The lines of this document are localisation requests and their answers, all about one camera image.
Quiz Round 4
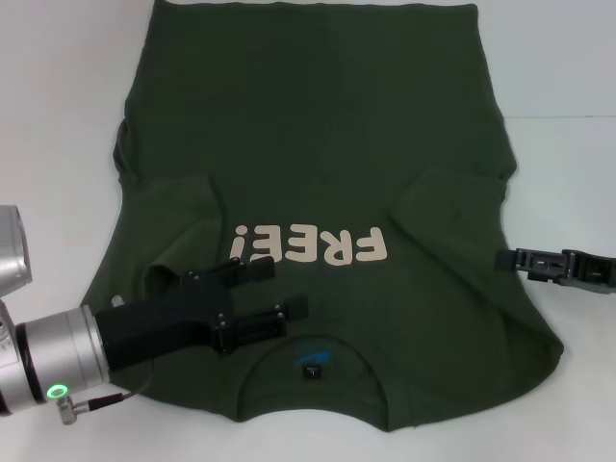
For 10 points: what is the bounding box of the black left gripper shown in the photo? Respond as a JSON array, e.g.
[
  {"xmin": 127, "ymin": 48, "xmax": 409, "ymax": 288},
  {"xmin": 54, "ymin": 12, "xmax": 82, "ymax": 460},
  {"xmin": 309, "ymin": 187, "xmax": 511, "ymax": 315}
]
[{"xmin": 94, "ymin": 254, "xmax": 311, "ymax": 372}]

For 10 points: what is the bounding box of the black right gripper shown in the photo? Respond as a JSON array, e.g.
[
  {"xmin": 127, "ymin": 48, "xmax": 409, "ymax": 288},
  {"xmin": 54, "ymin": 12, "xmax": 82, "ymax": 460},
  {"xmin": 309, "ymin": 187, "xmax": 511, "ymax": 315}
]
[{"xmin": 495, "ymin": 247, "xmax": 616, "ymax": 295}]

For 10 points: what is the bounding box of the dark green FREE t-shirt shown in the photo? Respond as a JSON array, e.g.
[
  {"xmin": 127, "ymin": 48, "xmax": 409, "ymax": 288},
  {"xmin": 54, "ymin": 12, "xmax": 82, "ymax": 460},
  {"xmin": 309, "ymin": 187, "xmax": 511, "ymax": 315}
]
[{"xmin": 84, "ymin": 0, "xmax": 565, "ymax": 428}]

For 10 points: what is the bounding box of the dark left arm cable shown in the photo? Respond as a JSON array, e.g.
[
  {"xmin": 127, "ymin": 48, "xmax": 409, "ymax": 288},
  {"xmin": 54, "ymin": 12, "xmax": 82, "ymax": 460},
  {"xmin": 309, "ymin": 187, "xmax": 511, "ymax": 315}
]
[{"xmin": 55, "ymin": 370, "xmax": 155, "ymax": 427}]

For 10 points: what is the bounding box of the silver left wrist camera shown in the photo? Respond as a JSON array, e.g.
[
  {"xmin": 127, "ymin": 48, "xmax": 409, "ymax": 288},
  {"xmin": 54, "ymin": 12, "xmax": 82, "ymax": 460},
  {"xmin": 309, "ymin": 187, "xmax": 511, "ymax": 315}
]
[{"xmin": 0, "ymin": 205, "xmax": 35, "ymax": 291}]

